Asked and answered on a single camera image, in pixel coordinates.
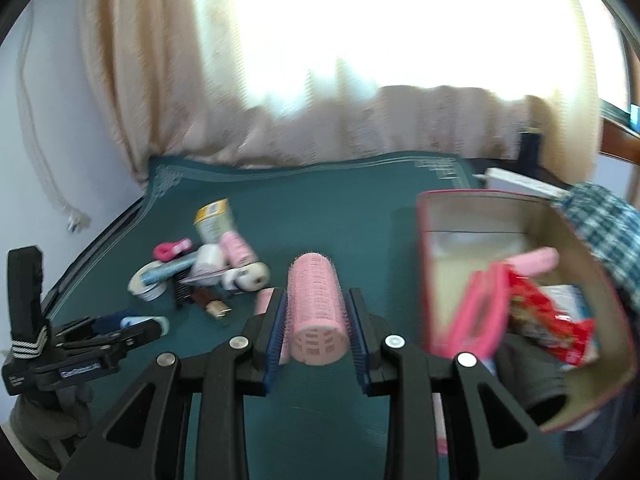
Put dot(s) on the dark thread cone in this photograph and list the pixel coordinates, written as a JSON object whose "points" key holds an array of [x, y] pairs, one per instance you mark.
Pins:
{"points": [[527, 162]]}

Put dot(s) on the red snack packet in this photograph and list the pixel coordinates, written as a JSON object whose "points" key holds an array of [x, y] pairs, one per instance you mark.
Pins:
{"points": [[556, 318]]}

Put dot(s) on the pink small clip toy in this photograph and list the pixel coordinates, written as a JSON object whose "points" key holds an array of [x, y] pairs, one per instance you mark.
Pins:
{"points": [[167, 251]]}

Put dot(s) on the blue glitter tube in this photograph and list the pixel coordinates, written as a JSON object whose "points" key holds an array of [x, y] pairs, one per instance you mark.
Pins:
{"points": [[149, 282]]}

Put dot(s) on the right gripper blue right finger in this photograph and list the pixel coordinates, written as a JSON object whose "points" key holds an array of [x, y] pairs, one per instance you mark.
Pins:
{"points": [[364, 342]]}

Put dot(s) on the white power strip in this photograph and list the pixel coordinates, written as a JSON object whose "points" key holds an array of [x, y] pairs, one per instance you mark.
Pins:
{"points": [[508, 181]]}

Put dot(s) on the beige lace curtain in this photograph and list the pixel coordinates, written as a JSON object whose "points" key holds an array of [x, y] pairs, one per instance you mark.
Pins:
{"points": [[295, 82]]}

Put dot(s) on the large pink hair roller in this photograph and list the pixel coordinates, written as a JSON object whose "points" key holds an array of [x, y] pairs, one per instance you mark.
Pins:
{"points": [[317, 330]]}

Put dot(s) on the brown gold lipstick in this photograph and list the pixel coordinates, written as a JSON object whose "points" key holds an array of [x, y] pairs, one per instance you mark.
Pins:
{"points": [[210, 303]]}

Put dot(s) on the black comb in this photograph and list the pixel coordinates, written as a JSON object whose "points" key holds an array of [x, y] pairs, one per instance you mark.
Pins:
{"points": [[182, 291]]}

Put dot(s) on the pink thread spool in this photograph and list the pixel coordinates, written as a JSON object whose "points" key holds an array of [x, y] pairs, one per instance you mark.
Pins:
{"points": [[237, 251]]}

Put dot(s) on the black cylinder container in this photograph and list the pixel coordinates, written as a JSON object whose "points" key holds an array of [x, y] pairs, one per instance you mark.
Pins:
{"points": [[533, 376]]}

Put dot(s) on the thin pink hair roller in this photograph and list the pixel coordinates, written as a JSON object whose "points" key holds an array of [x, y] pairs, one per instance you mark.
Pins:
{"points": [[536, 262]]}

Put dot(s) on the left gloved hand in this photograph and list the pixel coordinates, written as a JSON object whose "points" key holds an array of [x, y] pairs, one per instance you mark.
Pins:
{"points": [[52, 424]]}

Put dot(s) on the red tin storage box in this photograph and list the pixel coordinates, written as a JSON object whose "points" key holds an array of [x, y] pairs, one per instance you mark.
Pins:
{"points": [[464, 231]]}

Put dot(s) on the yellow white small carton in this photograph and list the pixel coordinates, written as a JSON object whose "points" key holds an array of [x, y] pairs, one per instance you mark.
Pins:
{"points": [[213, 220]]}

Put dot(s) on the dark green table mat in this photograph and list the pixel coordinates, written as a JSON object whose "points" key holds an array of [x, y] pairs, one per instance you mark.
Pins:
{"points": [[316, 423]]}

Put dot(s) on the white tape roll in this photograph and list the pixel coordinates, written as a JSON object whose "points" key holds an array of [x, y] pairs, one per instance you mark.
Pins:
{"points": [[210, 259]]}

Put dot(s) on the panda figurine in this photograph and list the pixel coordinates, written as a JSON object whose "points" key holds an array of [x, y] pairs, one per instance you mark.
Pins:
{"points": [[250, 278]]}

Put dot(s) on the plaid folded cloth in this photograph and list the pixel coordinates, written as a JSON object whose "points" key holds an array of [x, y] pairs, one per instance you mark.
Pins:
{"points": [[609, 226]]}

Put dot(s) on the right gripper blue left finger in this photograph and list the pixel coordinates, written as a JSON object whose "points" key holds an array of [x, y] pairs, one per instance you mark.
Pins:
{"points": [[266, 332]]}

